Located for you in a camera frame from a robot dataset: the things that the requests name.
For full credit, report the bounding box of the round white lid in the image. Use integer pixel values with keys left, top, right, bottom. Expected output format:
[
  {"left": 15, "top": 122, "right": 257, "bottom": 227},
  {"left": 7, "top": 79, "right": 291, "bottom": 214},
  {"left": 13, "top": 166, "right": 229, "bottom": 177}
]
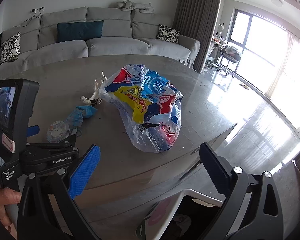
[{"left": 47, "top": 121, "right": 70, "bottom": 143}]

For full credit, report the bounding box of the black swivel chair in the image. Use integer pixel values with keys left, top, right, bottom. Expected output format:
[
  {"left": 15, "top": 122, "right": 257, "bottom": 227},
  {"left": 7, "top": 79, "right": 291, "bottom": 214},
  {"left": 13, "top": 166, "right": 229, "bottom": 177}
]
[{"left": 220, "top": 45, "right": 241, "bottom": 78}]

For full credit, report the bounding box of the white shelf rack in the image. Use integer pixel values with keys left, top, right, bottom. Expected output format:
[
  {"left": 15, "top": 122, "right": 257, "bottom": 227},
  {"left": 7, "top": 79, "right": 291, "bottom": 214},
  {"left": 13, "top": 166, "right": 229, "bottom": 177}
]
[{"left": 211, "top": 24, "right": 227, "bottom": 58}]

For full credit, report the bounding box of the black framed window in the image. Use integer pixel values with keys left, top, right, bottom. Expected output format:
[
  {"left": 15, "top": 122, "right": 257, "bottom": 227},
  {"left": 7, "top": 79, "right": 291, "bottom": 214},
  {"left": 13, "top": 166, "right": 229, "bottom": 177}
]
[{"left": 229, "top": 9, "right": 290, "bottom": 87}]

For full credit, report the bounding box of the grey sofa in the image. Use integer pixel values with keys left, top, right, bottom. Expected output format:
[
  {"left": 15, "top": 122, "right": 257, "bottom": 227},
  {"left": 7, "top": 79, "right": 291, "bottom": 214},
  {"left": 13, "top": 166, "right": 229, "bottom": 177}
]
[{"left": 0, "top": 6, "right": 201, "bottom": 80}]

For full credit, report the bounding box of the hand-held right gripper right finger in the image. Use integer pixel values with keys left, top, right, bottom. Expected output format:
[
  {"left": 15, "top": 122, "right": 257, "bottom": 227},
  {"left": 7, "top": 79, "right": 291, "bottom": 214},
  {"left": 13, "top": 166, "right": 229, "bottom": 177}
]
[{"left": 199, "top": 142, "right": 283, "bottom": 240}]

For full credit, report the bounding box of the teal cushion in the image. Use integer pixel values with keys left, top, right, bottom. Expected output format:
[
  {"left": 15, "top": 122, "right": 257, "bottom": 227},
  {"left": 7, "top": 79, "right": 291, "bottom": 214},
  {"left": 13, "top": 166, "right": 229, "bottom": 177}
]
[{"left": 57, "top": 20, "right": 104, "bottom": 43}]

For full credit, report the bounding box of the black charger cable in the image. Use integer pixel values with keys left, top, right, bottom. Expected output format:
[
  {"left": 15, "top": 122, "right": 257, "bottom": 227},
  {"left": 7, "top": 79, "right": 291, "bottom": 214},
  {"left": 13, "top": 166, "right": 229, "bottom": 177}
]
[{"left": 14, "top": 11, "right": 41, "bottom": 28}]

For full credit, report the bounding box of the printed clear plastic bag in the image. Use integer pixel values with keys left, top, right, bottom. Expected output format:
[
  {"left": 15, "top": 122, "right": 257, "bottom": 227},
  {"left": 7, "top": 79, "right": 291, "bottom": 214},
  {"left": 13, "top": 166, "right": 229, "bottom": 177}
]
[{"left": 99, "top": 64, "right": 184, "bottom": 153}]

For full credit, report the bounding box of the white plush toy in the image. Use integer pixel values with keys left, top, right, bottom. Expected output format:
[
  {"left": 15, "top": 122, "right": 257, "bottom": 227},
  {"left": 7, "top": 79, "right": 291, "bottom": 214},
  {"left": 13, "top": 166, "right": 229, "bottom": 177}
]
[{"left": 115, "top": 1, "right": 153, "bottom": 13}]

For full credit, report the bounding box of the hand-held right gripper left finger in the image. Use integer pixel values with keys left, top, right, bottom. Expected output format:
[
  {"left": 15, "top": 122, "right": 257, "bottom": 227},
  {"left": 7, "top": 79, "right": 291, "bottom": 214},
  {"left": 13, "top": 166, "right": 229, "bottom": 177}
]
[{"left": 17, "top": 144, "right": 101, "bottom": 240}]

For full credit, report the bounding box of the white plastic bracket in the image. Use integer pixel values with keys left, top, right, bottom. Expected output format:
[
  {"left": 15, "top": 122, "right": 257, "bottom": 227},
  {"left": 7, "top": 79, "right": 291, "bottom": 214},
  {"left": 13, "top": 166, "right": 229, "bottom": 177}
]
[{"left": 80, "top": 71, "right": 108, "bottom": 105}]

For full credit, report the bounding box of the white trash bin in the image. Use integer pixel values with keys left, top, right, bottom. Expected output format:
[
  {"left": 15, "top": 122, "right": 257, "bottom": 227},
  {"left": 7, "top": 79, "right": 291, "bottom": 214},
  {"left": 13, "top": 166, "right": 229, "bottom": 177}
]
[{"left": 136, "top": 188, "right": 227, "bottom": 240}]

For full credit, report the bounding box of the blue crumpled glove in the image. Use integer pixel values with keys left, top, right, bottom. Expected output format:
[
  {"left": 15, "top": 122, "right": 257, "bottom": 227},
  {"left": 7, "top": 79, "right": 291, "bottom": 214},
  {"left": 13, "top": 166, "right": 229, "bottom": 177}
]
[{"left": 66, "top": 106, "right": 98, "bottom": 128}]

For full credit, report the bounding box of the person's left hand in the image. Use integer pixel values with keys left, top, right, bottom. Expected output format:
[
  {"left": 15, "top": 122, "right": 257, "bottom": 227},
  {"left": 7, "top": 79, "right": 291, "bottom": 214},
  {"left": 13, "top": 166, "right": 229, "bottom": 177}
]
[{"left": 0, "top": 187, "right": 22, "bottom": 239}]

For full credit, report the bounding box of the white sheer curtain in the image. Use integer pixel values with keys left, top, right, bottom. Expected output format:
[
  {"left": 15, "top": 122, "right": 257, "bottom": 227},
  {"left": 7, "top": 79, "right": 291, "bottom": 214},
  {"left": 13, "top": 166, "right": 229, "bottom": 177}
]
[{"left": 264, "top": 27, "right": 300, "bottom": 133}]

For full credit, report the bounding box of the brown curtain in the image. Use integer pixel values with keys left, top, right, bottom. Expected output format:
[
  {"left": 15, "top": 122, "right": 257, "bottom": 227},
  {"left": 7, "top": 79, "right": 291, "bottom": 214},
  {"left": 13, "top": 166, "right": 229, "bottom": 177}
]
[{"left": 172, "top": 0, "right": 223, "bottom": 73}]

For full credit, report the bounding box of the large floral cushion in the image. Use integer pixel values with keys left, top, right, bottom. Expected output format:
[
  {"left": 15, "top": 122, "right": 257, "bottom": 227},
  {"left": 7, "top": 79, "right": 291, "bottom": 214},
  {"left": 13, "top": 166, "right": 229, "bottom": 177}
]
[{"left": 0, "top": 32, "right": 22, "bottom": 64}]

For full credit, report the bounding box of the small floral cushion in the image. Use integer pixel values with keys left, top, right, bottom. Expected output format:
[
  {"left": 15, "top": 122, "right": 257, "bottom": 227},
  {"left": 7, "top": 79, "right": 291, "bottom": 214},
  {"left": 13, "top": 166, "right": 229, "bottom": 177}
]
[{"left": 156, "top": 24, "right": 180, "bottom": 44}]

